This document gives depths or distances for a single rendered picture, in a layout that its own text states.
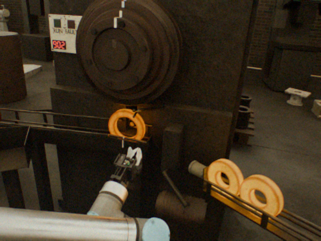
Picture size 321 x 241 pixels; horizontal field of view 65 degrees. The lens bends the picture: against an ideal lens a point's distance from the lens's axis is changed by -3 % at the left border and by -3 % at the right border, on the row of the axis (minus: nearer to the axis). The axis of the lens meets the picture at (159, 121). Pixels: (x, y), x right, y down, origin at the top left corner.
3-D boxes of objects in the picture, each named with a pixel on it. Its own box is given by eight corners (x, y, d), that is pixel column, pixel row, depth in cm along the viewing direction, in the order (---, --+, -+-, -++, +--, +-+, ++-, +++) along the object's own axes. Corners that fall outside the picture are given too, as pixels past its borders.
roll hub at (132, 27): (91, 82, 113) (88, 15, 101) (151, 91, 106) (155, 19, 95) (84, 86, 108) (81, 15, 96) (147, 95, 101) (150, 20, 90)
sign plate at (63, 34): (53, 50, 134) (50, 14, 127) (97, 54, 128) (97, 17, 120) (51, 50, 132) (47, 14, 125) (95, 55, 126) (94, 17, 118)
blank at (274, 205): (246, 167, 93) (241, 170, 91) (288, 185, 81) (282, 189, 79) (242, 203, 98) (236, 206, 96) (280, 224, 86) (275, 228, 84)
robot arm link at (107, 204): (102, 243, 82) (76, 227, 81) (118, 210, 91) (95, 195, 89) (114, 238, 76) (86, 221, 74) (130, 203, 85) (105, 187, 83)
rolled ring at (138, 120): (144, 114, 118) (146, 111, 121) (107, 107, 122) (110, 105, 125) (143, 149, 126) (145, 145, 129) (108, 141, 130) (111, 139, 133)
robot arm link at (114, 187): (125, 209, 89) (100, 202, 91) (130, 197, 92) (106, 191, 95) (121, 195, 83) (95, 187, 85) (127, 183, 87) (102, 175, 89)
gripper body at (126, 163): (138, 155, 95) (125, 182, 86) (140, 170, 100) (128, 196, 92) (119, 151, 97) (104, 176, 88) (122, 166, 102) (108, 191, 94)
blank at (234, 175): (213, 152, 104) (208, 154, 102) (247, 167, 93) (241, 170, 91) (211, 185, 109) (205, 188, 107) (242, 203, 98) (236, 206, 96)
